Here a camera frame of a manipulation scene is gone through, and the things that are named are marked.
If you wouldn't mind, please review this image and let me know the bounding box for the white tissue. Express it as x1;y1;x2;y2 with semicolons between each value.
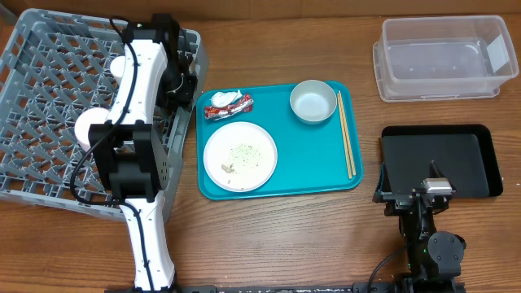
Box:
211;90;243;108

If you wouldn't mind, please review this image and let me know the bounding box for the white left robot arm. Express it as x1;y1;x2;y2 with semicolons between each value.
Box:
88;14;199;292

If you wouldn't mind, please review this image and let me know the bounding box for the pink cup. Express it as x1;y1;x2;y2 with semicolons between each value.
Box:
74;107;109;151

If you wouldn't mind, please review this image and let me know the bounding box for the grey plastic dishwasher rack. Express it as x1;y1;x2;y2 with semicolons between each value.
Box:
1;9;208;221

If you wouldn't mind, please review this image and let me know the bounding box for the grey ceramic bowl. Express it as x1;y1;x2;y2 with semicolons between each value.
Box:
290;80;337;125

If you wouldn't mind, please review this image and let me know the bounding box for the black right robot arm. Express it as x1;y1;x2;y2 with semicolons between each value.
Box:
367;162;466;293

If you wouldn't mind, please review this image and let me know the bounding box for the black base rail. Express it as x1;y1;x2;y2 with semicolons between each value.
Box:
104;282;466;293

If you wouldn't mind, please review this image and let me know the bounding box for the clear plastic storage bin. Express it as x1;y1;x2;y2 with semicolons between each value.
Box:
373;15;519;103

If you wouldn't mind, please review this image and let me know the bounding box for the black rectangular tray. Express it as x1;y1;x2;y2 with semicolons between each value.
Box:
381;124;503;199

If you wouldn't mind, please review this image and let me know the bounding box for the wooden chopstick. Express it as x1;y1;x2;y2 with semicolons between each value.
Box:
335;91;353;180
336;90;357;177

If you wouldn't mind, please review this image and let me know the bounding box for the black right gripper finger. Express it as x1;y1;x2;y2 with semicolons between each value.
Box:
376;163;392;196
429;160;445;178

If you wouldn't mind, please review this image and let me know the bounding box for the white cup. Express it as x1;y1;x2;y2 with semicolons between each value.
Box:
109;55;125;84

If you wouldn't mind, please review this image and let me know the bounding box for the teal plastic serving tray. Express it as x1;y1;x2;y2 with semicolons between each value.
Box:
196;81;364;200

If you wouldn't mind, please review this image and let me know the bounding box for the red snack wrapper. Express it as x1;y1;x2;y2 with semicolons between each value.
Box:
204;94;254;120

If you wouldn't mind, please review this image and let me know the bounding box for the white round plate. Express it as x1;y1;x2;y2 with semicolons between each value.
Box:
203;121;278;193

